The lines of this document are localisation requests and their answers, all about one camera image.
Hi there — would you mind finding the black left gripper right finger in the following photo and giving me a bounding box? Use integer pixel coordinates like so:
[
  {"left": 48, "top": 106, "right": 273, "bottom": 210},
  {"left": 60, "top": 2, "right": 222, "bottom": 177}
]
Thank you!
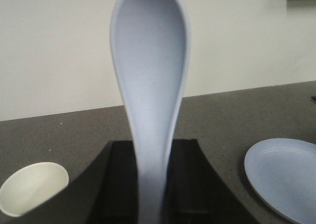
[{"left": 163, "top": 139, "right": 254, "bottom": 224}]

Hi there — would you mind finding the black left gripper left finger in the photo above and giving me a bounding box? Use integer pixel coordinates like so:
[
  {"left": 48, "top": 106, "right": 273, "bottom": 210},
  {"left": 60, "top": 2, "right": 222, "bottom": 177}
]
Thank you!
[{"left": 14, "top": 141, "right": 137, "bottom": 224}]

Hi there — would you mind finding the paper cup white inside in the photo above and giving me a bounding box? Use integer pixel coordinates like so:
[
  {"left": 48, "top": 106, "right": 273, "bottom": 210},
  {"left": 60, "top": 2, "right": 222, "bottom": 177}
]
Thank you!
[{"left": 0, "top": 162, "right": 69, "bottom": 217}]

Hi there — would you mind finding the light blue plastic plate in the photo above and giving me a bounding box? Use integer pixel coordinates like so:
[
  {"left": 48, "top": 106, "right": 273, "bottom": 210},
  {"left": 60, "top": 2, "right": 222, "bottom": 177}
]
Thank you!
[{"left": 244, "top": 138, "right": 316, "bottom": 224}]

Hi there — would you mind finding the light blue plastic spoon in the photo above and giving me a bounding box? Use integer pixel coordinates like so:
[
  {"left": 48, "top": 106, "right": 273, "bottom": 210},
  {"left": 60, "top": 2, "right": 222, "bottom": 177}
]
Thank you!
[{"left": 110, "top": 0, "right": 191, "bottom": 224}]

